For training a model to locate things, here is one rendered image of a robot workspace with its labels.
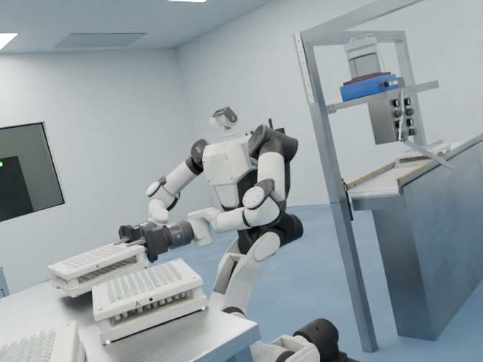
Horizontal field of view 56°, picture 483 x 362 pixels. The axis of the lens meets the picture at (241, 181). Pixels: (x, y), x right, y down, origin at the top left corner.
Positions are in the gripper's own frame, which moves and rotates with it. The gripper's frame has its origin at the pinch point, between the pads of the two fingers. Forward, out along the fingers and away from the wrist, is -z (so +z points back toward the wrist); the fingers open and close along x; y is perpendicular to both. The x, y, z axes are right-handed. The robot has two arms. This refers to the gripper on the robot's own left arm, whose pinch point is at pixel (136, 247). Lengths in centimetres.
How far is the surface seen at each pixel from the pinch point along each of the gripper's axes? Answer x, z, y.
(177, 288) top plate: 2, -4, -50
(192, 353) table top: 9, -10, -68
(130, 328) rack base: 8, -16, -48
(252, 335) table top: 11, 2, -69
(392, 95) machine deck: -31, 128, 0
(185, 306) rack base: 7, -4, -50
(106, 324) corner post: 5, -21, -47
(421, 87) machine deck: -32, 160, 10
